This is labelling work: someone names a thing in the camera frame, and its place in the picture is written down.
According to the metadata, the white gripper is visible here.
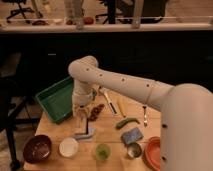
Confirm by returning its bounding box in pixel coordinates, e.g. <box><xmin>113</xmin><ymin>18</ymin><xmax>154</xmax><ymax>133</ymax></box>
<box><xmin>72</xmin><ymin>93</ymin><xmax>94</xmax><ymax>134</ymax></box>

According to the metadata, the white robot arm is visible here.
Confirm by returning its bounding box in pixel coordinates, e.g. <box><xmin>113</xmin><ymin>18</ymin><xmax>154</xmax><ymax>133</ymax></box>
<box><xmin>68</xmin><ymin>56</ymin><xmax>213</xmax><ymax>171</ymax></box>

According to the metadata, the green plastic cup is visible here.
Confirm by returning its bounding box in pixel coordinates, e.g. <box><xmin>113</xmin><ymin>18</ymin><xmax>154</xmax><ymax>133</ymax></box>
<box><xmin>94</xmin><ymin>144</ymin><xmax>111</xmax><ymax>161</ymax></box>

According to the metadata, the small metal cup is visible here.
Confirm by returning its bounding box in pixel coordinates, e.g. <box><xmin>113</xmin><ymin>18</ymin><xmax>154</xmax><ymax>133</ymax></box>
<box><xmin>127</xmin><ymin>142</ymin><xmax>142</xmax><ymax>159</ymax></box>

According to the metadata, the light blue cloth piece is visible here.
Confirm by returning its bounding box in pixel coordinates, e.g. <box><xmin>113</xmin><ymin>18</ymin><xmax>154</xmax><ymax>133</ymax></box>
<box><xmin>73</xmin><ymin>128</ymin><xmax>95</xmax><ymax>140</ymax></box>

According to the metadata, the bunch of red grapes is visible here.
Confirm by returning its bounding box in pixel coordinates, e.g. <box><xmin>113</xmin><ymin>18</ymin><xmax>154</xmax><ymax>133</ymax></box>
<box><xmin>88</xmin><ymin>104</ymin><xmax>105</xmax><ymax>121</ymax></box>

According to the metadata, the green plastic tray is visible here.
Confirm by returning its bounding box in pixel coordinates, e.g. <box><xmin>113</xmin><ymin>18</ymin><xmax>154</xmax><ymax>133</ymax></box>
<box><xmin>36</xmin><ymin>77</ymin><xmax>73</xmax><ymax>124</ymax></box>

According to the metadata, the metal spoon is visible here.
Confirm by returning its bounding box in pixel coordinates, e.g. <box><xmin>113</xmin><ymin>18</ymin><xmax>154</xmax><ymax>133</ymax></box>
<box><xmin>98</xmin><ymin>86</ymin><xmax>118</xmax><ymax>115</ymax></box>

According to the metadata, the yellow banana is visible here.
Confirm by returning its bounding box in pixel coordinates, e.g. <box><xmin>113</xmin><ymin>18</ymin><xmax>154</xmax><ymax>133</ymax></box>
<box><xmin>118</xmin><ymin>98</ymin><xmax>126</xmax><ymax>118</ymax></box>

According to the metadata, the dark red bowl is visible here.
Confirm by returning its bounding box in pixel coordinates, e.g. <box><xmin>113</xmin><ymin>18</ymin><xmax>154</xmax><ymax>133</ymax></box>
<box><xmin>23</xmin><ymin>135</ymin><xmax>52</xmax><ymax>164</ymax></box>

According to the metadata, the blue sponge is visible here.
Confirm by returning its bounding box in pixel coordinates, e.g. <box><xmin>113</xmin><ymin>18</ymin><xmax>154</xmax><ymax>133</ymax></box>
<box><xmin>121</xmin><ymin>127</ymin><xmax>143</xmax><ymax>145</ymax></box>

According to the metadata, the metal fork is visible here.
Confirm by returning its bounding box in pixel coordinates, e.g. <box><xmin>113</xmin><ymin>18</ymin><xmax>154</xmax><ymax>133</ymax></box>
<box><xmin>143</xmin><ymin>105</ymin><xmax>148</xmax><ymax>127</ymax></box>

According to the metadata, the black office chair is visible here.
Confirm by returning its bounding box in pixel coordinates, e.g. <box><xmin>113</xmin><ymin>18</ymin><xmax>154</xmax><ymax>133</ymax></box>
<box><xmin>0</xmin><ymin>54</ymin><xmax>39</xmax><ymax>171</ymax></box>

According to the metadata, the orange plastic bowl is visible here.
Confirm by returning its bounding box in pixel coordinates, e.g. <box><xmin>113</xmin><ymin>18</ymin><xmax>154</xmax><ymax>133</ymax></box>
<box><xmin>142</xmin><ymin>137</ymin><xmax>160</xmax><ymax>171</ymax></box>

